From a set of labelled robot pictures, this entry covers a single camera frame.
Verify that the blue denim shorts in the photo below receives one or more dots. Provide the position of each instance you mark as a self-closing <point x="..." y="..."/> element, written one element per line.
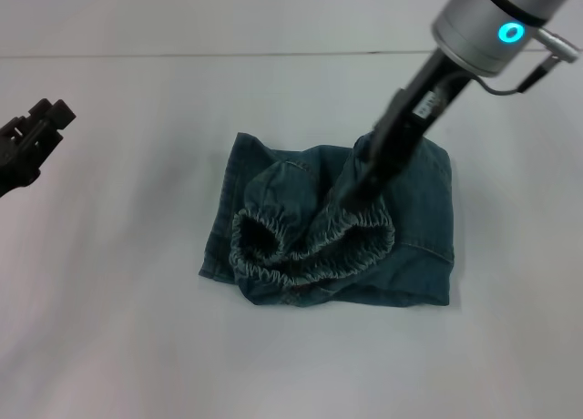
<point x="319" y="237"/>

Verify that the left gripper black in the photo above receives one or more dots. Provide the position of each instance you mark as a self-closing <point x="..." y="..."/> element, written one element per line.
<point x="20" y="159"/>

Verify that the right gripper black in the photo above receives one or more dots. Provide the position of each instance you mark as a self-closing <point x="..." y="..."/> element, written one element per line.
<point x="410" y="118"/>

